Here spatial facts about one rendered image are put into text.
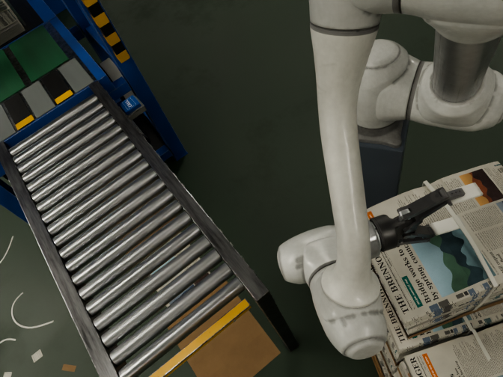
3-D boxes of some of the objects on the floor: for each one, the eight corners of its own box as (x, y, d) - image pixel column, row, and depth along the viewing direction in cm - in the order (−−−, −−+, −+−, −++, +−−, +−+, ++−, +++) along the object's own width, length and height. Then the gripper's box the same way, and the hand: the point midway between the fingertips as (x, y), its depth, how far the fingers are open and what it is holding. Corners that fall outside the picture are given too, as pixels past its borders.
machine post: (188, 152, 269) (32, -120, 140) (177, 161, 267) (9, -107, 139) (181, 145, 274) (24, -126, 145) (170, 153, 272) (1, -114, 143)
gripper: (371, 191, 82) (477, 157, 82) (363, 244, 102) (447, 218, 102) (388, 223, 77) (499, 188, 78) (376, 273, 98) (464, 244, 98)
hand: (464, 207), depth 90 cm, fingers open, 13 cm apart
